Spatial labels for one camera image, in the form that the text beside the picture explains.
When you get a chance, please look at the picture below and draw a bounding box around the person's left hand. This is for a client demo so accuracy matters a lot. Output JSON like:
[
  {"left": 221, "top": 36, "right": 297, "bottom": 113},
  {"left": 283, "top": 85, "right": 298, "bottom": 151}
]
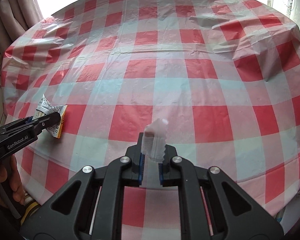
[{"left": 0, "top": 155, "right": 25, "bottom": 207}]

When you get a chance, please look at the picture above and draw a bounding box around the red checkered plastic tablecloth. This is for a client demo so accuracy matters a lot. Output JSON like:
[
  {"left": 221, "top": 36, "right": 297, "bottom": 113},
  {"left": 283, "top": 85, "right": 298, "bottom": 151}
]
[{"left": 0, "top": 0, "right": 300, "bottom": 240}]

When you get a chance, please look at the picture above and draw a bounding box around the beige drape curtain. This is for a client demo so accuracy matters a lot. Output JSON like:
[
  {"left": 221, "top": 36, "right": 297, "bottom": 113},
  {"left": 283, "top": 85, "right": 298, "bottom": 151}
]
[{"left": 0, "top": 0, "right": 43, "bottom": 54}]

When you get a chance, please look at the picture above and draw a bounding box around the small clear snack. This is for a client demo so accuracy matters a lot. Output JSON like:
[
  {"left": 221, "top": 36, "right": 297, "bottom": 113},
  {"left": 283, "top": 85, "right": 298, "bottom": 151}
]
[{"left": 141, "top": 118, "right": 168, "bottom": 163}]

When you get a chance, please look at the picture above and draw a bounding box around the orange edged white snack packet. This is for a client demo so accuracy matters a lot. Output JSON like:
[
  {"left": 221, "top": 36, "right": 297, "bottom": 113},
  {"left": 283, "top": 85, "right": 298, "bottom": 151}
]
[{"left": 33, "top": 94, "right": 67, "bottom": 139}]

